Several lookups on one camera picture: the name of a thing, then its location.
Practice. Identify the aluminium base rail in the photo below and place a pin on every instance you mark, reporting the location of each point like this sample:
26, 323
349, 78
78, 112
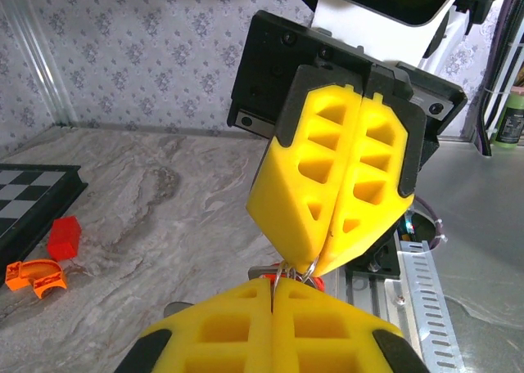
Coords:
368, 315

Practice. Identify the orange curved plastic piece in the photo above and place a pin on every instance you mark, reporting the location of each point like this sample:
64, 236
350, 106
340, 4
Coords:
24, 275

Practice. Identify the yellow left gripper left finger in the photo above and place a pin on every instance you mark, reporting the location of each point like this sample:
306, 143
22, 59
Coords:
217, 340

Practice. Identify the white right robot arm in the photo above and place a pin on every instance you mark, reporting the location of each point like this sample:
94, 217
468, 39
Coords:
387, 260

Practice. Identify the silver split keyring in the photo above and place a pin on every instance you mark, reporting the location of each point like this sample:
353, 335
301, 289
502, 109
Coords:
316, 266

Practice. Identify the small red plastic piece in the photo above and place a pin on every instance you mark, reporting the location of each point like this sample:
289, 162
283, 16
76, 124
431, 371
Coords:
317, 283

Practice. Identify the green can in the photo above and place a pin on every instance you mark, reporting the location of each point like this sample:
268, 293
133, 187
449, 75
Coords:
509, 123

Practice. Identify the red plastic block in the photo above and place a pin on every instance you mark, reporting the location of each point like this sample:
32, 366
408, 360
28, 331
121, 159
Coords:
63, 240

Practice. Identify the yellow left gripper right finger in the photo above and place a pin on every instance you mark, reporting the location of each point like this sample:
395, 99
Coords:
327, 340

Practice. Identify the black folding chessboard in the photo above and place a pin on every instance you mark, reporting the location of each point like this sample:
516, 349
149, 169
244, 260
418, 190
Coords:
28, 193

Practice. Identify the circuit board with LED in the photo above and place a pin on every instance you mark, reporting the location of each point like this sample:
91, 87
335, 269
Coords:
409, 227

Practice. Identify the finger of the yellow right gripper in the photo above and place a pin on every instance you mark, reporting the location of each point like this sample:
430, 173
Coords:
368, 226
282, 209

